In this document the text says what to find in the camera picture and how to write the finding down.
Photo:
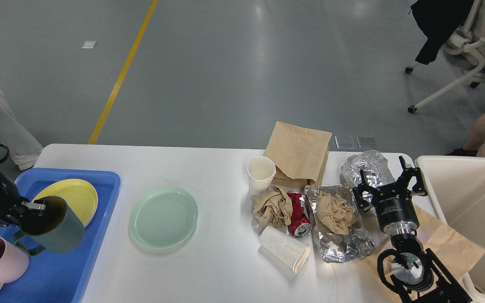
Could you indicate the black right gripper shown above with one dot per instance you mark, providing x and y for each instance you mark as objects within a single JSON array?
[{"x": 395, "y": 212}]

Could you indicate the dark green mug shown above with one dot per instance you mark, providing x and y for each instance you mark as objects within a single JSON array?
[{"x": 57, "y": 229}]

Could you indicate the light green plate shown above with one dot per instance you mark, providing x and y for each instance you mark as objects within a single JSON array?
[{"x": 163, "y": 218}]

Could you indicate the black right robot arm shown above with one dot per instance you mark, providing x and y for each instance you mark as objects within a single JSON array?
[{"x": 415, "y": 274}]

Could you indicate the crumpled aluminium foil ball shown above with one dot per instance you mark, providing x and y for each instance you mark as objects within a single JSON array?
[{"x": 376, "y": 172}]

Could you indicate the yellow plate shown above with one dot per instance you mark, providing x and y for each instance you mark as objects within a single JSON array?
[{"x": 79, "y": 194}]

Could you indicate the metal floor plate right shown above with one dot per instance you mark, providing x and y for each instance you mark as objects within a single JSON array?
[{"x": 367, "y": 142}]

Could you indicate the metal floor plate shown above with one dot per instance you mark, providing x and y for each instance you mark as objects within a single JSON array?
[
  {"x": 345, "y": 142},
  {"x": 367, "y": 142}
]

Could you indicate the crumpled brown napkin in foil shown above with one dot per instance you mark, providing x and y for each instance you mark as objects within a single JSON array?
[{"x": 334, "y": 213}]

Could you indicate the metal floor plate left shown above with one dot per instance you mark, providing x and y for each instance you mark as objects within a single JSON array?
[{"x": 345, "y": 142}]

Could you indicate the blue plastic tray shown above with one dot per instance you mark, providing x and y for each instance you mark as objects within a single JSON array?
[{"x": 62, "y": 278}]

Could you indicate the aluminium foil tray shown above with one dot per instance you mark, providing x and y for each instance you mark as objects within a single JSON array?
[{"x": 335, "y": 248}]

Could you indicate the beige plastic bin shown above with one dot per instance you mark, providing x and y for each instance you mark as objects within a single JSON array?
[{"x": 456, "y": 188}]

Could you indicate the crushed red soda can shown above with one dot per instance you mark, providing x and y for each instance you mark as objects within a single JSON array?
[{"x": 299, "y": 225}]

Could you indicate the brown paper bag front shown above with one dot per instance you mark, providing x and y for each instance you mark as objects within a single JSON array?
[{"x": 457, "y": 253}]

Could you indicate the brown paper bag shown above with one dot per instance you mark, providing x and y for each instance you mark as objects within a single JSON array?
[
  {"x": 457, "y": 253},
  {"x": 300, "y": 155}
]

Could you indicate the brown paper bag rear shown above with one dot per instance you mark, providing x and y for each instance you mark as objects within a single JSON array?
[{"x": 300, "y": 155}]

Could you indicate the person in grey trousers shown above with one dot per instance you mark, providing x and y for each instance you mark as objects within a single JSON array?
[{"x": 23, "y": 147}]

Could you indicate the crumpled brown napkin left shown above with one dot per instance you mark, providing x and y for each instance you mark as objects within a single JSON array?
[{"x": 273, "y": 208}]

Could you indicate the lying white paper cup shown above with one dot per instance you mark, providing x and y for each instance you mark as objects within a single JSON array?
[{"x": 287, "y": 249}]

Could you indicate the upright white paper cup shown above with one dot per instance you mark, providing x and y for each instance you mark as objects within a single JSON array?
[{"x": 261, "y": 171}]

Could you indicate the white office chair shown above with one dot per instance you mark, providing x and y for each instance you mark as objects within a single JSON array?
[{"x": 464, "y": 49}]

